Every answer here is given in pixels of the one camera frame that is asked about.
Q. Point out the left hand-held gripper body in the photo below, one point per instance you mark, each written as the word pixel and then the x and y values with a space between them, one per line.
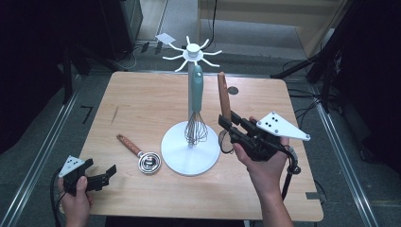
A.
pixel 72 166

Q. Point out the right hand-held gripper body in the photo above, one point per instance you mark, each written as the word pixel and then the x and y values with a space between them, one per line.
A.
pixel 277 126

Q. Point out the white utensil stand with hooks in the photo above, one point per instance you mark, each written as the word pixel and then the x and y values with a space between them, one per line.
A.
pixel 181 154

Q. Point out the person's left hand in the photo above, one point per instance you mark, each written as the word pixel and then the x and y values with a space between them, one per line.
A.
pixel 77 208

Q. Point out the person's right hand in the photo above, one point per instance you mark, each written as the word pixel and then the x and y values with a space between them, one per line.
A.
pixel 265 173

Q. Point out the dark round table grommet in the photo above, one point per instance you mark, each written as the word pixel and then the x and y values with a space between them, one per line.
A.
pixel 234 90

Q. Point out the grey tape piece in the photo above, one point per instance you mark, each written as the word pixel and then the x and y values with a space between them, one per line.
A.
pixel 312 195

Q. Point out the black metal stand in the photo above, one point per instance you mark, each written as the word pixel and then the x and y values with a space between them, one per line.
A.
pixel 66 82

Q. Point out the small black floor block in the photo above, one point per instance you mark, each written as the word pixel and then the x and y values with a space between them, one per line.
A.
pixel 158 47
pixel 145 47

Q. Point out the light wooden desk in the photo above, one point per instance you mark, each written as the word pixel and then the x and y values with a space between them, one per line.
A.
pixel 252 11

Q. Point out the black cabinet with glass door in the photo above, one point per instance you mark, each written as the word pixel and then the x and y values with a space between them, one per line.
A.
pixel 123 28

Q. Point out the metal floor rail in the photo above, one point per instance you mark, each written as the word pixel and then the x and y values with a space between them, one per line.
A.
pixel 38 164
pixel 343 164

